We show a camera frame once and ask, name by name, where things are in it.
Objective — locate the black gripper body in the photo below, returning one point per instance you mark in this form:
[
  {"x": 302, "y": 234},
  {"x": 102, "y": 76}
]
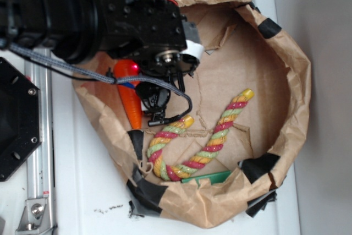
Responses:
[{"x": 155, "y": 35}]

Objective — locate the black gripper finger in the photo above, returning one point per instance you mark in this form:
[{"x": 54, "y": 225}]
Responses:
[
  {"x": 154, "y": 99},
  {"x": 177, "y": 80}
]

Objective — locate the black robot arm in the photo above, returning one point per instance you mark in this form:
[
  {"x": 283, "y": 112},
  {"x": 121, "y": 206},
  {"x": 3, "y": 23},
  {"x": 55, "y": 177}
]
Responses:
[{"x": 74, "y": 30}]

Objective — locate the orange plastic toy carrot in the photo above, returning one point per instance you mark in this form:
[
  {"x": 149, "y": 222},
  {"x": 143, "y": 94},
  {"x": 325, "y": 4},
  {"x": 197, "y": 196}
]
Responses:
[{"x": 128, "y": 96}]

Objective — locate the brown paper bag tray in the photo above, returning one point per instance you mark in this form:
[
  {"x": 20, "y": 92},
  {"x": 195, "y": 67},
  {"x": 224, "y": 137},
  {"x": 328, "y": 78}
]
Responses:
[{"x": 244, "y": 50}]

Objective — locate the green plastic piece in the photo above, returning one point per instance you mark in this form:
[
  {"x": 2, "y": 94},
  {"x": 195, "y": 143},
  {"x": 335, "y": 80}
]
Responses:
[{"x": 214, "y": 178}]

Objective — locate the multicolour twisted rope toy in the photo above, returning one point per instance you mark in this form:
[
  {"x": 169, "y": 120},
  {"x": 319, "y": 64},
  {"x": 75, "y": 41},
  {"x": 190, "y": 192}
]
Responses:
[{"x": 208, "y": 153}]

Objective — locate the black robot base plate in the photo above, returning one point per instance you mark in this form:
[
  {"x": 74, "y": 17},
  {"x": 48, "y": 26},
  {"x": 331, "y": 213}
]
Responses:
[{"x": 20, "y": 119}]

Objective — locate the metal corner bracket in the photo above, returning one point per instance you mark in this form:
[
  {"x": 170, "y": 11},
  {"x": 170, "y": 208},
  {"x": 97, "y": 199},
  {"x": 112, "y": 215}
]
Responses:
[{"x": 35, "y": 218}]

